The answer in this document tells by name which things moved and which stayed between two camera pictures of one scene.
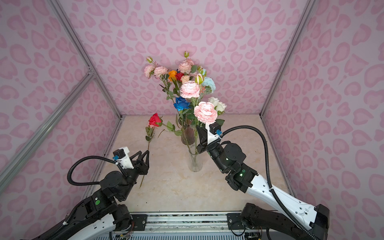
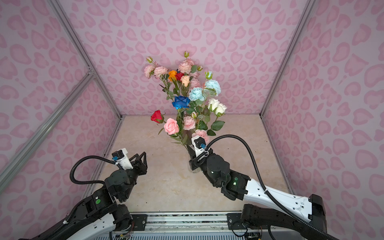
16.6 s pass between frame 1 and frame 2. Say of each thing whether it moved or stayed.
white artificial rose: stayed
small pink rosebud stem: moved
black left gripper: stayed
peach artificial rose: stayed
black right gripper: moved
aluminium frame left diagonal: stayed
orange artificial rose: stayed
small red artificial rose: stayed
